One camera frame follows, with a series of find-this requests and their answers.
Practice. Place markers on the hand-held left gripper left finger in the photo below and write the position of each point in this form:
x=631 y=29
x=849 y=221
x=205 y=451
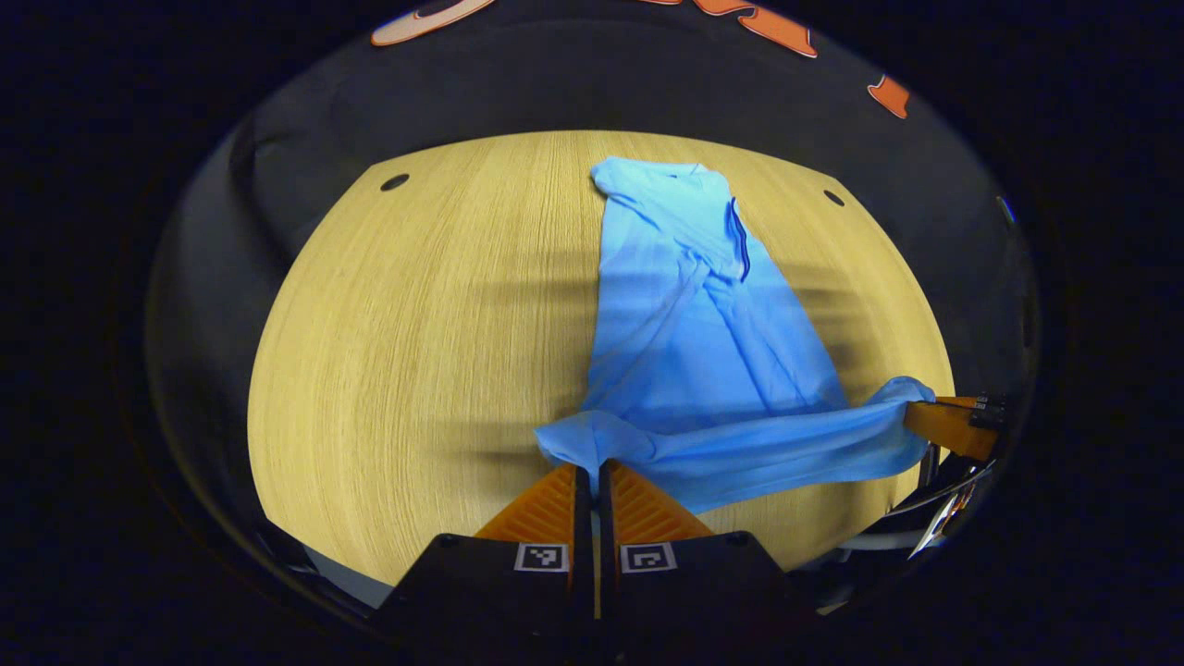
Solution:
x=581 y=555

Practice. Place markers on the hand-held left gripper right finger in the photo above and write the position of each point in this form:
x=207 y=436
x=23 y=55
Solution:
x=609 y=555

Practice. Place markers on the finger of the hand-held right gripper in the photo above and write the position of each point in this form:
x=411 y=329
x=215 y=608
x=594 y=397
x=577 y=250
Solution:
x=967 y=401
x=953 y=430

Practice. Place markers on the light blue T-shirt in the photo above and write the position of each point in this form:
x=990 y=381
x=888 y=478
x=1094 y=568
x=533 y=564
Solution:
x=712 y=370

